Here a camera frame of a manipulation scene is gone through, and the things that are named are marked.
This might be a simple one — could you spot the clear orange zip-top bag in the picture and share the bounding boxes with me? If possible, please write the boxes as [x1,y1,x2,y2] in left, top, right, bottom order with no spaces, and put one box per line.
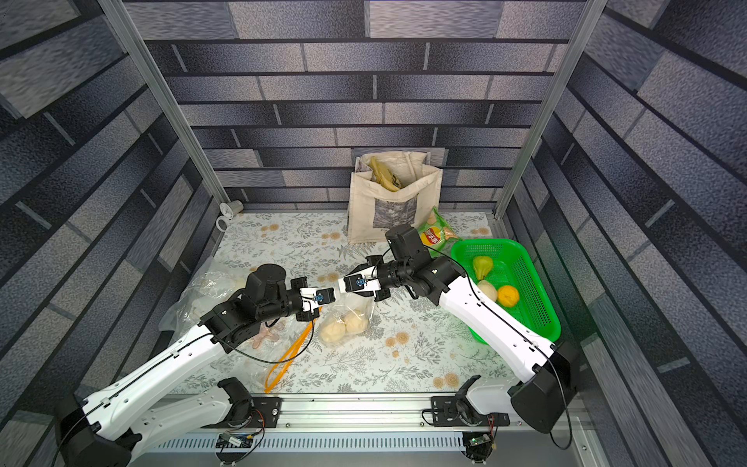
[160,259,317,394]

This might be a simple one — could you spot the green fruit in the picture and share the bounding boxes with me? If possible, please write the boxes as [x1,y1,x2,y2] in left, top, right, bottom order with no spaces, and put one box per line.
[472,256,494,282]

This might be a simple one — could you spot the clear bag of buns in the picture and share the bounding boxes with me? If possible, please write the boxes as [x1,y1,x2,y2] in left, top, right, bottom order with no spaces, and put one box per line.
[315,287,375,348]

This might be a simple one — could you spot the beige round fruit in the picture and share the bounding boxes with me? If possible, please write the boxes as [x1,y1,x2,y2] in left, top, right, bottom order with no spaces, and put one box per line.
[478,280,498,303]

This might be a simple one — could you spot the yellow pear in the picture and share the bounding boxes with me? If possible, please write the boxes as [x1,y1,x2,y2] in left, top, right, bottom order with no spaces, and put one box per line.
[496,285,521,309]

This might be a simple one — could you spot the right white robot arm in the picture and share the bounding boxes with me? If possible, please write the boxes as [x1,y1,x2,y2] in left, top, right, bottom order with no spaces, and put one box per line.
[354,225,580,434]

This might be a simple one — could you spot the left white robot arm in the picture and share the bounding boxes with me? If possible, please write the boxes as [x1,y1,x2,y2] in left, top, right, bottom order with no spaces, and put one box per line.
[54,264,336,466]

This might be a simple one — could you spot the green chips bag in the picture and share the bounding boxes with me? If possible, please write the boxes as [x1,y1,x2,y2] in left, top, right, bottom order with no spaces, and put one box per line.
[417,207,460,251]

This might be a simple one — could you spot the beige canvas tote bag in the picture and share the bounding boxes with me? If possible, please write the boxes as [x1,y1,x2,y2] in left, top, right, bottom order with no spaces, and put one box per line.
[347,151,444,244]

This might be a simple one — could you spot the giraffe yellow toy package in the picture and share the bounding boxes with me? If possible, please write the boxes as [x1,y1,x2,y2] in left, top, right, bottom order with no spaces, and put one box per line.
[251,323,285,349]

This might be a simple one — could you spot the green plastic basket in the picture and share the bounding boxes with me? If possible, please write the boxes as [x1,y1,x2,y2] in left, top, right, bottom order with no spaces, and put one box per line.
[451,239,561,342]

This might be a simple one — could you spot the yellow snack packet in tote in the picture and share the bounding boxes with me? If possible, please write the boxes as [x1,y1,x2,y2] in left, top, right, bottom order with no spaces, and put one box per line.
[369,156,403,193]

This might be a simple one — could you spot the white cup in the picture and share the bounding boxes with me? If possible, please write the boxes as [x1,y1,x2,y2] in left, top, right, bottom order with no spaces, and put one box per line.
[216,200,244,233]

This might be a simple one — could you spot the left circuit board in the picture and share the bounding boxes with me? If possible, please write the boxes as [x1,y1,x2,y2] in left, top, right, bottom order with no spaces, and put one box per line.
[215,432,256,453]

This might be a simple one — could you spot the circuit board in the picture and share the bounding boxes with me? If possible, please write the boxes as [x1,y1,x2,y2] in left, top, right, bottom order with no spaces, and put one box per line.
[215,432,256,453]
[462,432,495,463]

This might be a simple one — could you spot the right circuit board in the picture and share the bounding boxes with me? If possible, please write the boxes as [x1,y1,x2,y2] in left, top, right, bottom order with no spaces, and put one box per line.
[462,432,495,463]

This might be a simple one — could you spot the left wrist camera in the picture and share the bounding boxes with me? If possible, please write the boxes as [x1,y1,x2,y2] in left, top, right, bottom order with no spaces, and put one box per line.
[300,287,336,307]

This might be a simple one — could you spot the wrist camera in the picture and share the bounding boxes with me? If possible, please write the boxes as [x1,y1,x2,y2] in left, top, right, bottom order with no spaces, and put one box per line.
[300,287,336,307]
[338,267,381,297]

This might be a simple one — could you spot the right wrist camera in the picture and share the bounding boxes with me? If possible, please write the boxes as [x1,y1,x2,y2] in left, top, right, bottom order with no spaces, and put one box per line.
[338,267,381,297]

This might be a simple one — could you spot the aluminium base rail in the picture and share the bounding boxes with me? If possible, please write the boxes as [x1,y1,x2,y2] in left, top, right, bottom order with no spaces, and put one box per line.
[152,393,556,464]

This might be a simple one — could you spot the right aluminium frame post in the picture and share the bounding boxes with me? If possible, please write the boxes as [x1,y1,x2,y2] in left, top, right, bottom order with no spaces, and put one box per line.
[492,0,608,220]

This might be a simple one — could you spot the aluminium frame post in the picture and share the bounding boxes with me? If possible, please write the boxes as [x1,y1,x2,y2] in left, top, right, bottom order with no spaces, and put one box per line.
[97,0,230,204]
[492,0,608,220]

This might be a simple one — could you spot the left aluminium frame post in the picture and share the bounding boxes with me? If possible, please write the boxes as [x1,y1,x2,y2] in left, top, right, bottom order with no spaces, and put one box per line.
[97,0,230,204]

